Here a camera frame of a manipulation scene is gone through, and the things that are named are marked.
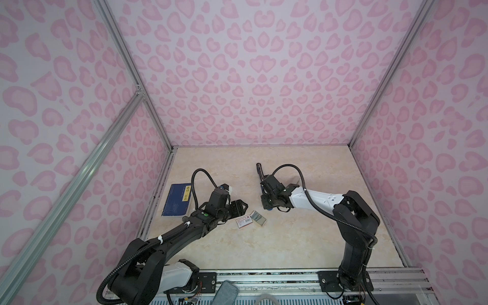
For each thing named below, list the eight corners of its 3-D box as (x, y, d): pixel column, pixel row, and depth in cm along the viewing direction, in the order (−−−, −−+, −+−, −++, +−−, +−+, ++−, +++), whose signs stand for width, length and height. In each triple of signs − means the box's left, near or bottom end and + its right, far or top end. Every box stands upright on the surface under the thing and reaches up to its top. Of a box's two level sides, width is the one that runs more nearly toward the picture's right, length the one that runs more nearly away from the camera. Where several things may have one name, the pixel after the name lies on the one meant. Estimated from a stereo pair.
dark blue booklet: (163, 216, 94) (161, 214, 92) (173, 185, 105) (171, 183, 103) (186, 216, 94) (184, 214, 92) (193, 185, 105) (192, 183, 103)
